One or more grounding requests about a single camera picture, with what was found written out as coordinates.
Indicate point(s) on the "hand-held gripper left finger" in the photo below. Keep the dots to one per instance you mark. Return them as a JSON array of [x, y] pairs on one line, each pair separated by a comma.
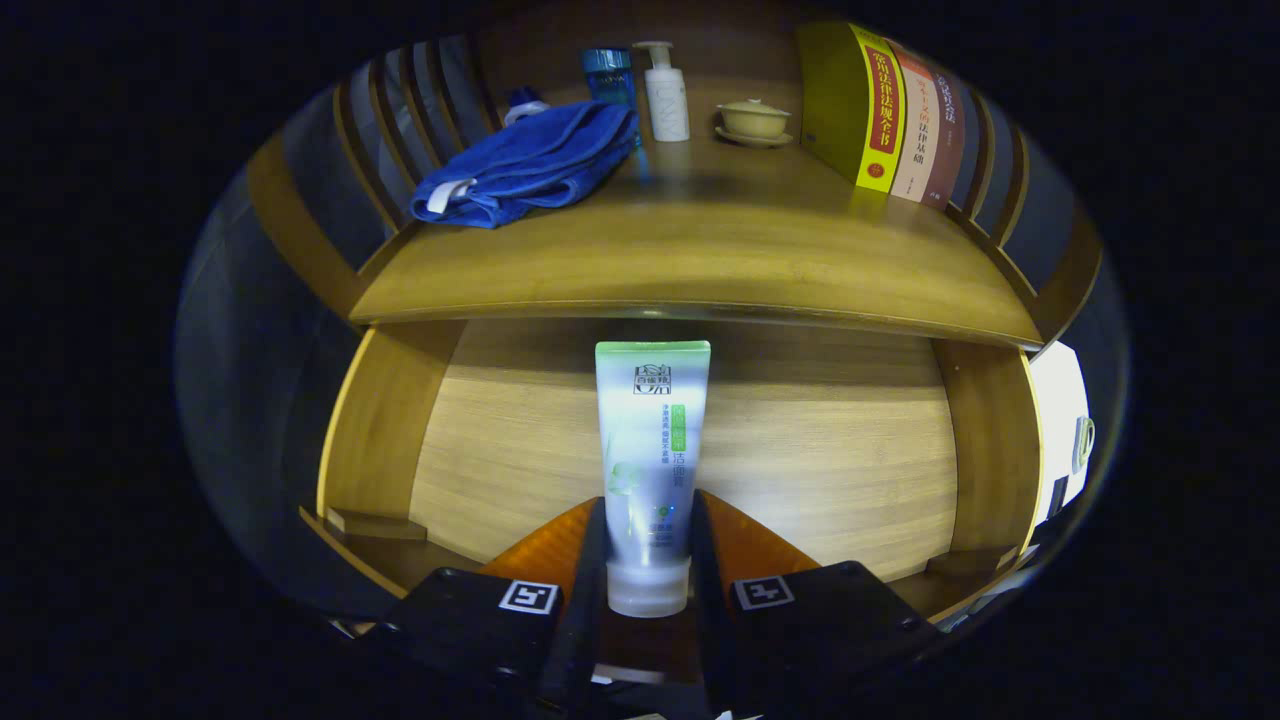
[[585, 640]]

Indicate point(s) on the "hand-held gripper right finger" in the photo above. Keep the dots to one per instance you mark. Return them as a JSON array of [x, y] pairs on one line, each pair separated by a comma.
[[708, 640]]

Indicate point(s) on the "white green cleanser tube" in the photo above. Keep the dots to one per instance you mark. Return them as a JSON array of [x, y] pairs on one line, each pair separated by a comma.
[[650, 450]]

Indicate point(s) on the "wooden drawer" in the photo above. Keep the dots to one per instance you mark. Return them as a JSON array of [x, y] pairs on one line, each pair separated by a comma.
[[800, 450]]

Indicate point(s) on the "wooden countertop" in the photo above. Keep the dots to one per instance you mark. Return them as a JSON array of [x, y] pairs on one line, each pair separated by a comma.
[[700, 240]]

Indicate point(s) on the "white side cabinet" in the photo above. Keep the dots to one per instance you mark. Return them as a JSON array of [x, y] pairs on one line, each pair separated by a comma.
[[1060, 400]]

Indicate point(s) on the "small black block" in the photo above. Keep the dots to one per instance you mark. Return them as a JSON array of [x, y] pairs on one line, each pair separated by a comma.
[[1059, 495]]

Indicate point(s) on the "black backdrop cloth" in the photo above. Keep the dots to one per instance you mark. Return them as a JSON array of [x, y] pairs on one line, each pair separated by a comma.
[[230, 400]]

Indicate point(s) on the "blue folded towel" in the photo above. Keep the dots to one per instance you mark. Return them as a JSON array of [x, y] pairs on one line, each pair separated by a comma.
[[540, 160]]

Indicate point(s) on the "yellow lidded teacup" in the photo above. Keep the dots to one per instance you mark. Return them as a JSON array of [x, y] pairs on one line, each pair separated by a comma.
[[752, 120]]

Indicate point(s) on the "white pump bottle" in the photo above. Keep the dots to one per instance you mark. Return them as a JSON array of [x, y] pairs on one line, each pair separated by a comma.
[[668, 105]]

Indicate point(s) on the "small white bottle blue cap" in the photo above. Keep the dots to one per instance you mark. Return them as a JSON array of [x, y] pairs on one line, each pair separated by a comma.
[[525, 103]]

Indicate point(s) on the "beige book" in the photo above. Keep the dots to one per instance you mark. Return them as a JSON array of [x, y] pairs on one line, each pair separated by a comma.
[[920, 130]]

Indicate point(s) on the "brown book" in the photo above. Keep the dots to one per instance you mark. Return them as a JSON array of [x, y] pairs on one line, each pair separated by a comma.
[[948, 140]]

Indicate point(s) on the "yellow book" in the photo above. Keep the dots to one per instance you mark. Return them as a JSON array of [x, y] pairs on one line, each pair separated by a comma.
[[835, 100]]

